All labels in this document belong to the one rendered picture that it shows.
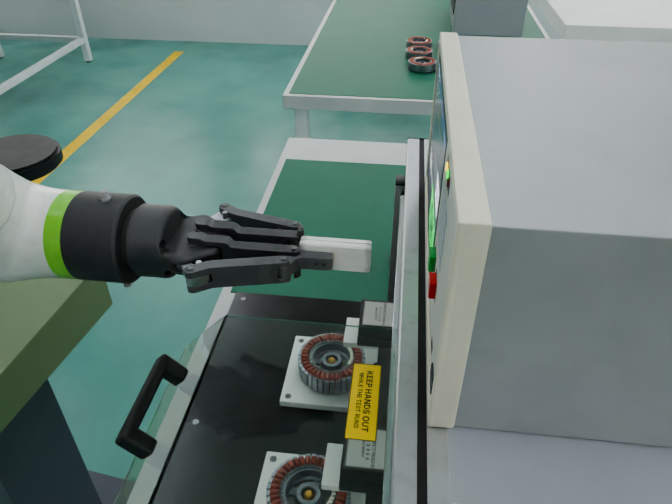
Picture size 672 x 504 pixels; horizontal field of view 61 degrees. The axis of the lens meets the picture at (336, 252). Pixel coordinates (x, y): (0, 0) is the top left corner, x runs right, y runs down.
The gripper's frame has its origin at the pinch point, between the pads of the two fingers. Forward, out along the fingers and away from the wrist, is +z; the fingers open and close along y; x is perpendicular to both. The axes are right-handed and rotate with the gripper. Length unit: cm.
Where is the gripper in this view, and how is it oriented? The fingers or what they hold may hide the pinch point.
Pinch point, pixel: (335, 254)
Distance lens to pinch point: 57.0
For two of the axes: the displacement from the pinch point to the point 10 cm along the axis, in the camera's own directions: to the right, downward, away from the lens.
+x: 0.1, -8.1, -5.9
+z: 9.9, 0.7, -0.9
